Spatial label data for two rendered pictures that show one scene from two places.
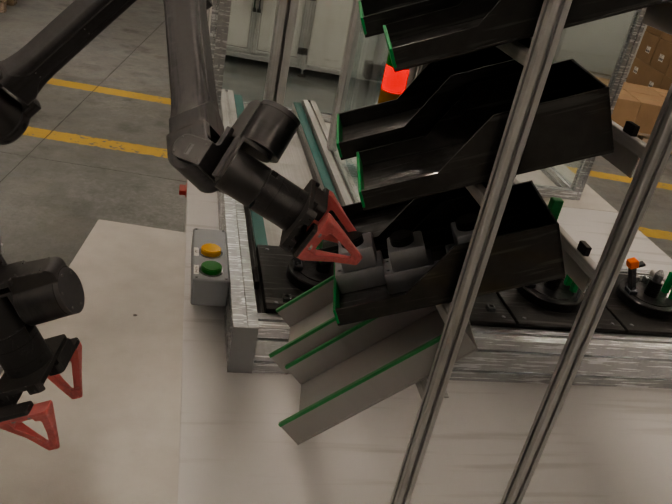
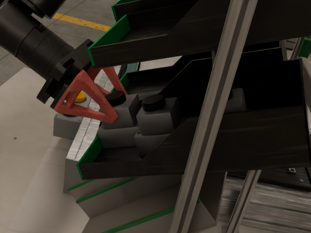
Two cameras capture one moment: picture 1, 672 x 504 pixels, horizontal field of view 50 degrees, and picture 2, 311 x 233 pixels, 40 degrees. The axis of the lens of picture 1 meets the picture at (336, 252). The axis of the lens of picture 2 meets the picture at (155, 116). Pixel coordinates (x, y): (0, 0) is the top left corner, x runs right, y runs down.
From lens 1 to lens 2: 0.42 m
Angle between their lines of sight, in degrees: 13
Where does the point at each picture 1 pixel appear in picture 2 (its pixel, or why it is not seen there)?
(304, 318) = not seen: hidden behind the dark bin
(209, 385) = (44, 201)
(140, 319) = (17, 142)
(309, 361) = (95, 200)
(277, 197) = (37, 50)
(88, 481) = not seen: outside the picture
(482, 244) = (208, 119)
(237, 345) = (69, 173)
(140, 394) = not seen: outside the picture
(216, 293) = (71, 130)
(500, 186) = (226, 54)
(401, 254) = (147, 119)
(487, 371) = (280, 224)
